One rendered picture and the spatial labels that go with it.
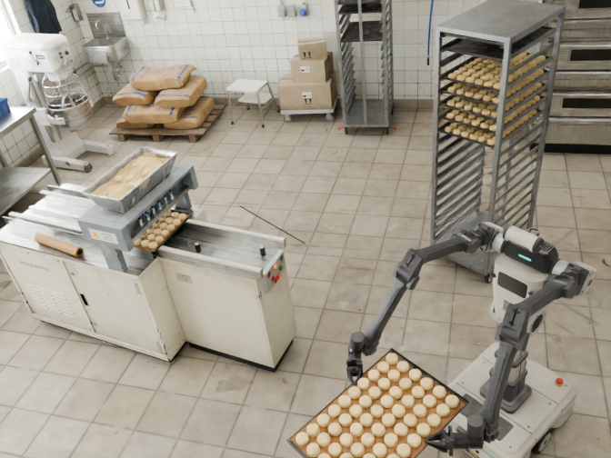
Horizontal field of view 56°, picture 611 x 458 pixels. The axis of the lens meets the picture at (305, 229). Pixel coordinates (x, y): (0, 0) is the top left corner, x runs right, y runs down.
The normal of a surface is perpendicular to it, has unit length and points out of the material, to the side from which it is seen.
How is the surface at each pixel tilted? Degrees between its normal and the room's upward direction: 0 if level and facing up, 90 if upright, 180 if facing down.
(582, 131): 92
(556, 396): 0
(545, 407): 0
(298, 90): 87
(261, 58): 90
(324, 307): 0
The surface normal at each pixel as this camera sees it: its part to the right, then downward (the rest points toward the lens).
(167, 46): -0.26, 0.59
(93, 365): -0.11, -0.80
